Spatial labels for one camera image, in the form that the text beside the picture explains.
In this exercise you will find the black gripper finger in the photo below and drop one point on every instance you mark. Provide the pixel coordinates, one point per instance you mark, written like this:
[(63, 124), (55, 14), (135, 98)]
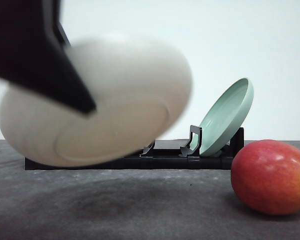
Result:
[(34, 54)]

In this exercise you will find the red pomegranate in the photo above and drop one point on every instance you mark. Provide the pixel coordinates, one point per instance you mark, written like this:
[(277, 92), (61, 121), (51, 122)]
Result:
[(265, 176)]

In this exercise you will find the green plate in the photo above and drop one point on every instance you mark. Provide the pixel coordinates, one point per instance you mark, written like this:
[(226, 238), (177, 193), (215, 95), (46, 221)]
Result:
[(226, 116)]

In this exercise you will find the white plate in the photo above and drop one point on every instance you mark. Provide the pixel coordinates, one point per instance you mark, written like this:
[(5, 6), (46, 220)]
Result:
[(140, 94)]

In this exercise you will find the black plate rack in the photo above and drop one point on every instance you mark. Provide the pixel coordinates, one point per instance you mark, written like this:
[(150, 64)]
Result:
[(161, 155)]

